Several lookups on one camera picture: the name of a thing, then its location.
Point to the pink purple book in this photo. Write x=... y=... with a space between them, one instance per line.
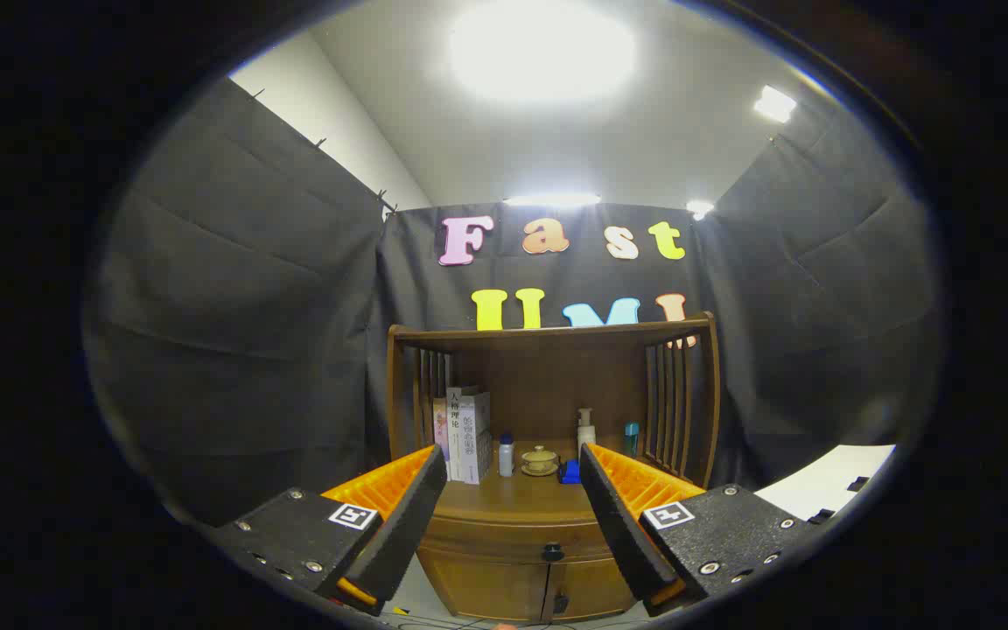
x=440 y=429

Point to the small ceiling light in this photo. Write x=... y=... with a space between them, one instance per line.
x=774 y=103

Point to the wooden cabinet with slatted sides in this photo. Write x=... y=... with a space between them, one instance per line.
x=548 y=376

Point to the white drawer unit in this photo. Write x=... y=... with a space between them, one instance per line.
x=819 y=481

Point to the white pump bottle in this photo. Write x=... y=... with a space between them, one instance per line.
x=586 y=437

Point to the white bottle blue cap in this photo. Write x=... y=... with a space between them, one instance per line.
x=506 y=459

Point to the white patterned book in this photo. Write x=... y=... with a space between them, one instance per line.
x=474 y=437

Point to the large round ceiling light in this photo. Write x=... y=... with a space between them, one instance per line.
x=542 y=48

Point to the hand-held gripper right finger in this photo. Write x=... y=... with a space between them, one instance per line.
x=618 y=525

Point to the clear bottle teal cap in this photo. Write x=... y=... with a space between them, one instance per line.
x=632 y=442

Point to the blue cloth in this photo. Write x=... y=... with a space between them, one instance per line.
x=569 y=474

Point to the yellow lidded teacup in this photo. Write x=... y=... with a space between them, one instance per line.
x=540 y=460

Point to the wooden drawer with black knob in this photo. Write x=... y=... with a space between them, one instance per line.
x=504 y=535

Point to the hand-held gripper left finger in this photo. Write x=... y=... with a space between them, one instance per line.
x=403 y=525

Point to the wooden countertop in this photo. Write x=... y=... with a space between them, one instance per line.
x=521 y=499

